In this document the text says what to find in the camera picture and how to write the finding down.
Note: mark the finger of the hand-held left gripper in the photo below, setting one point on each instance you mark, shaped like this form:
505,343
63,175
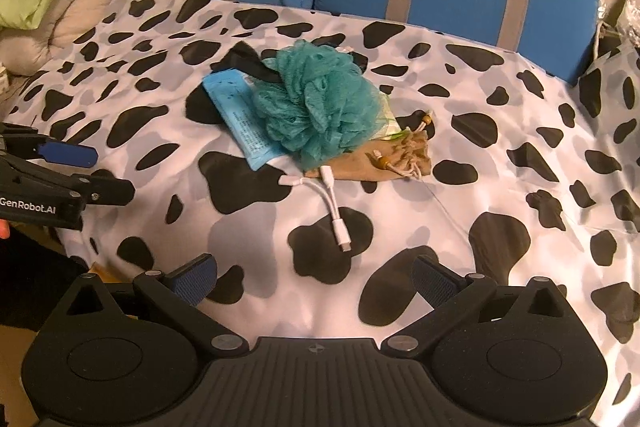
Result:
107,193
67,154

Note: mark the black foam pad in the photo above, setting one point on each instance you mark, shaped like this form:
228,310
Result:
245,59

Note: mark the cow print blanket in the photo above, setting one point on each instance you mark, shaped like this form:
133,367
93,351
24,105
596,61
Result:
440,217

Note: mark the teal mesh bath loofah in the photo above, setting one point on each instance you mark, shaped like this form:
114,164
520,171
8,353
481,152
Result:
315,102

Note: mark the light blue packet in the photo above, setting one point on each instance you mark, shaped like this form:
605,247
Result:
235,107

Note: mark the green and white wipes packet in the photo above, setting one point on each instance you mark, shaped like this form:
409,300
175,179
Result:
387,122

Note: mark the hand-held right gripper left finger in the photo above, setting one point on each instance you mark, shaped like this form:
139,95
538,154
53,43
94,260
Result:
192,281

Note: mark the person's left hand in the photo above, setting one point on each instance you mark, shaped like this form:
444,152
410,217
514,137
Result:
3,229

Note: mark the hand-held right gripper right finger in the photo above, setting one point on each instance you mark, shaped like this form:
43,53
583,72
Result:
432,282

